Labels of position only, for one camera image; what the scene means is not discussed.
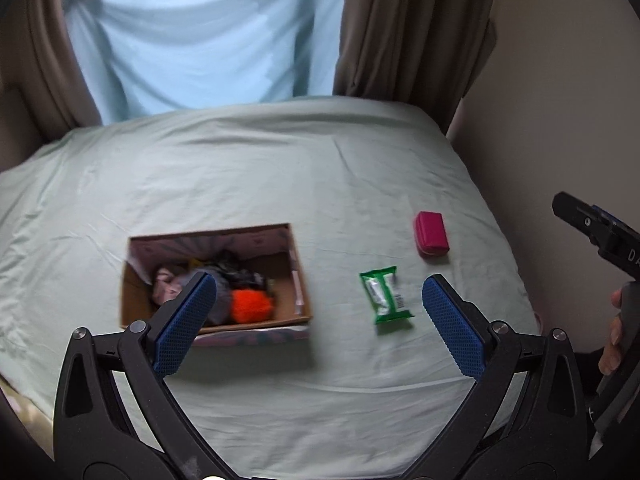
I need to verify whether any light blue hanging sheet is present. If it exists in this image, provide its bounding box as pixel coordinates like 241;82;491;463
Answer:
62;0;347;126

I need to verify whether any magenta pouch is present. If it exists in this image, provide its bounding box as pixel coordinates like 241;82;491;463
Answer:
413;211;450;260

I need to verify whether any grey-blue sock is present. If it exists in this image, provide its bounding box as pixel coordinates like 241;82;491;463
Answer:
202;269;234;326

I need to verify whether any person's right hand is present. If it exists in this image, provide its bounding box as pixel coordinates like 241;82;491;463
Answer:
598;284;626;376

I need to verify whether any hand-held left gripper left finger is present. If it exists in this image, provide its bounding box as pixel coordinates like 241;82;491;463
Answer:
53;270;219;461

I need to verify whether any green wipes packet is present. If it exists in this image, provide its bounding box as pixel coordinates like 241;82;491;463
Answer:
358;266;416;336

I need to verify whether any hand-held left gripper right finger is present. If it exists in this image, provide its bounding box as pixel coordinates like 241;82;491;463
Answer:
421;273;589;461

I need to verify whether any cardboard box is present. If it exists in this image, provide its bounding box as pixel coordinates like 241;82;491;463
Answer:
119;222;314;349

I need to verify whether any dark patterned scrunchie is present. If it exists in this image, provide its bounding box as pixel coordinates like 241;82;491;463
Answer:
227;266;269;292

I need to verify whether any orange fluffy pompom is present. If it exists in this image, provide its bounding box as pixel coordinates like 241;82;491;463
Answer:
230;289;275;326

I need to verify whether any taupe curtain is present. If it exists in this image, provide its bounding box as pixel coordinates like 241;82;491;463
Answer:
25;0;104;132
332;0;499;137

